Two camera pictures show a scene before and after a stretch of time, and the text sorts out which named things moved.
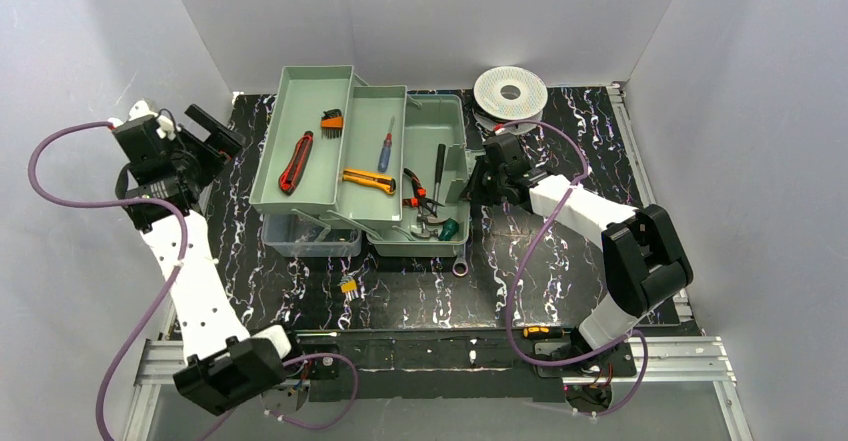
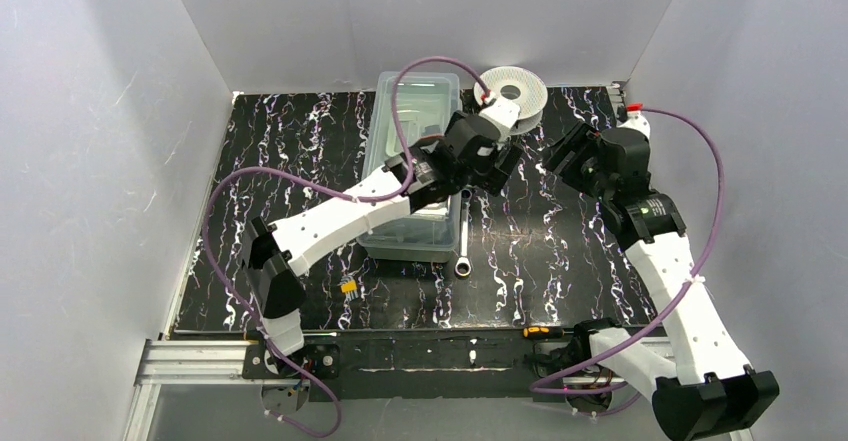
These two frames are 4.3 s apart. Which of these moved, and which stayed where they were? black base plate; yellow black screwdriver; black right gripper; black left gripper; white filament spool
Moved: black left gripper; black right gripper
Stayed: white filament spool; yellow black screwdriver; black base plate
